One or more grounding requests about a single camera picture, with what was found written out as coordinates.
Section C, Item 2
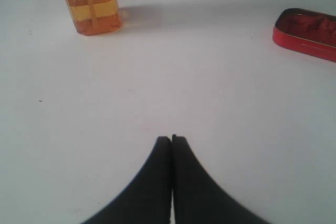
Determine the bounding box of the orange transparent bottle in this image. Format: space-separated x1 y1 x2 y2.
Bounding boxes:
66 0 122 36

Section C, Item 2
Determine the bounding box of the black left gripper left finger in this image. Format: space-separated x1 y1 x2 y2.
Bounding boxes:
84 136 172 224

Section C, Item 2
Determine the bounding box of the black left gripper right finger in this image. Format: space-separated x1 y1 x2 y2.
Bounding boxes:
172 135 267 224

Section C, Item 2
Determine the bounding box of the red ink paste tin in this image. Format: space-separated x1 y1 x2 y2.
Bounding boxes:
272 8 335 62

